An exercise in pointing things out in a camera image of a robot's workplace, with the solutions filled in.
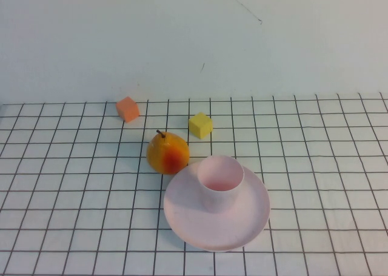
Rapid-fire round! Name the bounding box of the yellow orange toy pear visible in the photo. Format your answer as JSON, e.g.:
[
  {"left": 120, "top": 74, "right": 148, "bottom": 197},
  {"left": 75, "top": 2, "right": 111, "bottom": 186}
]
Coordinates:
[{"left": 146, "top": 129, "right": 190, "bottom": 175}]

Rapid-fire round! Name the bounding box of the yellow foam cube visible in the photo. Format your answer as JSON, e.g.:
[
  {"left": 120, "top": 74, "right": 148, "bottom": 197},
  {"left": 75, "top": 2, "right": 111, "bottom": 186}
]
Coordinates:
[{"left": 188, "top": 112, "right": 213, "bottom": 140}]

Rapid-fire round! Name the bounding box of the orange foam cube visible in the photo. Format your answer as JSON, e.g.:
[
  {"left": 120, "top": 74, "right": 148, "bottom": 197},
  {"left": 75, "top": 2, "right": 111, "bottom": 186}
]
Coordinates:
[{"left": 115, "top": 96, "right": 141, "bottom": 124}]

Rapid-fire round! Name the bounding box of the pale pink plastic cup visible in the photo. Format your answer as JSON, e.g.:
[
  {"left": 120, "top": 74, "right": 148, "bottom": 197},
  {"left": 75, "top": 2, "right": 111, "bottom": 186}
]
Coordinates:
[{"left": 197, "top": 155, "right": 245, "bottom": 212}]

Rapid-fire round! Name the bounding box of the pale pink round plate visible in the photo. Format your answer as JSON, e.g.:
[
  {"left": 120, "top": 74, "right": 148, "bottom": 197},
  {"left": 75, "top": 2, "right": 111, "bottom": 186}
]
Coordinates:
[{"left": 163, "top": 163, "right": 271, "bottom": 253}]

